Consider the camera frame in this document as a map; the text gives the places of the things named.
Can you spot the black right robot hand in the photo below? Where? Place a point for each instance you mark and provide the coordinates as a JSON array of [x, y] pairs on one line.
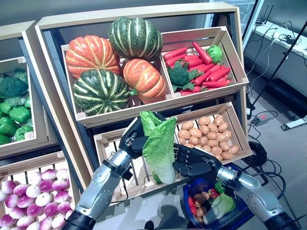
[[196, 165]]

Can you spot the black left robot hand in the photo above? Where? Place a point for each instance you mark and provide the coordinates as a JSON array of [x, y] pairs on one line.
[[130, 143]]

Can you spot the blue plastic shopping basket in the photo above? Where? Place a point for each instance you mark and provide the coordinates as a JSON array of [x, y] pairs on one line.
[[239, 213]]

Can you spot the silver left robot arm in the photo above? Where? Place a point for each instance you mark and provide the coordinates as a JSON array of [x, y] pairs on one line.
[[100, 187]]

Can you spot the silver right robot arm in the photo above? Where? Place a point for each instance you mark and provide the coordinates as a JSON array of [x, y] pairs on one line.
[[254, 196]]

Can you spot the tan potato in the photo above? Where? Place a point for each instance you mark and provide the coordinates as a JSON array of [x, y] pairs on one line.
[[187, 125], [184, 134], [212, 143], [204, 129], [195, 132], [218, 157], [226, 155], [182, 140], [223, 127], [198, 146], [193, 140], [205, 195], [212, 127], [203, 141], [216, 150], [217, 119], [189, 145], [224, 146], [212, 135], [221, 137], [233, 149], [204, 120], [206, 148], [227, 134]]

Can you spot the purple eggplant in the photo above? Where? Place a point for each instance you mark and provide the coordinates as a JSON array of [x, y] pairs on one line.
[[200, 187]]

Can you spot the wooden slat crate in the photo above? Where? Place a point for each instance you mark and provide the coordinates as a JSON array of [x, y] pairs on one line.
[[124, 110], [38, 119], [28, 163], [239, 129], [102, 148], [233, 57]]

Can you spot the green bell pepper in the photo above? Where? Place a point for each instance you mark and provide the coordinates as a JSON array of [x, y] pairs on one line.
[[22, 131], [7, 125], [19, 113], [215, 54], [27, 101], [219, 187], [5, 107], [4, 139]]

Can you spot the red apple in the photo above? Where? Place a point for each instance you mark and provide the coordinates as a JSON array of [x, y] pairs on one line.
[[213, 193]]

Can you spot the brown potato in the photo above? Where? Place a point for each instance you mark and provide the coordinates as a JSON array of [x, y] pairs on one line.
[[201, 211], [199, 198]]

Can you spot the red bell pepper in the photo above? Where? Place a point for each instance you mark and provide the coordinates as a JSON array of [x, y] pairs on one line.
[[192, 205]]

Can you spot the green striped pumpkin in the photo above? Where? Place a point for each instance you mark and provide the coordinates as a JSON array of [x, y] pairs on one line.
[[100, 92], [135, 38]]

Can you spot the small orange ribbed pumpkin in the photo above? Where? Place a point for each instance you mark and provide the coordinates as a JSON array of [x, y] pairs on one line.
[[146, 81]]

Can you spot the black power adapter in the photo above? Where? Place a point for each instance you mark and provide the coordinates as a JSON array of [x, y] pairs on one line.
[[248, 112]]

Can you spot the red carrot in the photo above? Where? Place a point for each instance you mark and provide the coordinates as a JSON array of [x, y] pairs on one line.
[[213, 69], [202, 77], [217, 83], [173, 61], [175, 53], [194, 62], [190, 91], [202, 53], [219, 74]]

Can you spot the purple white onion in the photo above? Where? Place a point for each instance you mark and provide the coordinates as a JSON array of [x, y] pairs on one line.
[[24, 200], [9, 187], [50, 209], [45, 222], [43, 198], [7, 220], [33, 225], [32, 191], [34, 178], [21, 189], [62, 196], [69, 213], [59, 184], [11, 200], [34, 209], [58, 220], [25, 221], [17, 212], [62, 173], [48, 174], [46, 185], [63, 206]]

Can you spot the grey power strip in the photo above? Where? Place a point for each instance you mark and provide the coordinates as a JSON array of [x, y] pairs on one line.
[[262, 118]]

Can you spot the dark green broccoli with leaves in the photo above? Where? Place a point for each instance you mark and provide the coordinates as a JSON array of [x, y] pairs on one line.
[[178, 76]]

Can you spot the large orange ribbed pumpkin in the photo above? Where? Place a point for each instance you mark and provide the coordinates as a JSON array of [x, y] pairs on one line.
[[92, 57]]

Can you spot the light green broccoli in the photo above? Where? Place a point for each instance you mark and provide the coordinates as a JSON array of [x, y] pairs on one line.
[[15, 101], [21, 74]]

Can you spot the white desk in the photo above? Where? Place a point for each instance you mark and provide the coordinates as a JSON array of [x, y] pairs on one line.
[[283, 69]]

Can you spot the wooden display shelf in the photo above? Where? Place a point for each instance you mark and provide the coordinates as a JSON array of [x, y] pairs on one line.
[[134, 13], [14, 31]]

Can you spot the black tripod stand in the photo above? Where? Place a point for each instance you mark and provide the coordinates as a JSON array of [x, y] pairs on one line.
[[287, 55]]

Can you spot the black router with antennas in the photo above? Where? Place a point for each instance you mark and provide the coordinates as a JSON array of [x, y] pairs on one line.
[[260, 23]]

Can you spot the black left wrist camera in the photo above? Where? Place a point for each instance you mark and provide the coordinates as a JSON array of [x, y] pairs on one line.
[[127, 173]]

